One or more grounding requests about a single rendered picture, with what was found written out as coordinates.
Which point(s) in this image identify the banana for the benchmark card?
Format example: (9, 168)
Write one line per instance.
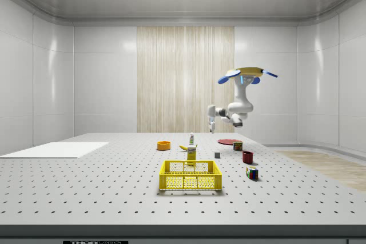
(183, 148)

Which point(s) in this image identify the yellow basket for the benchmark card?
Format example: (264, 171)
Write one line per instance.
(171, 182)

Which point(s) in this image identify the yellow bowl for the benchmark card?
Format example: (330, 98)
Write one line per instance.
(163, 146)

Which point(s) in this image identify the white board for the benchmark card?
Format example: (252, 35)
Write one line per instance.
(54, 149)

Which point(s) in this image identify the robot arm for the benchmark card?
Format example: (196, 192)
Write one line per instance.
(242, 95)

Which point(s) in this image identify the grey cube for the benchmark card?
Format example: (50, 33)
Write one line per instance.
(217, 155)

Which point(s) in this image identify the red mug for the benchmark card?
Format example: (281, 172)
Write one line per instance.
(247, 157)

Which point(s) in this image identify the puzzle cube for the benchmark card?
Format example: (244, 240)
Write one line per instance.
(252, 173)

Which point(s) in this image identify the flat-sided can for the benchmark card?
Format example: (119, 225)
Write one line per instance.
(238, 146)

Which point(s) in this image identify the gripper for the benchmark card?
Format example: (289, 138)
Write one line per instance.
(212, 124)

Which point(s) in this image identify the yellow carton box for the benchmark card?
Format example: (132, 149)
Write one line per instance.
(191, 153)

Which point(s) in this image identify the red plate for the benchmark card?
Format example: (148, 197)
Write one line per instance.
(226, 141)

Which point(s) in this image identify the small white bottle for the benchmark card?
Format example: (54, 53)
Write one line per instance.
(191, 139)

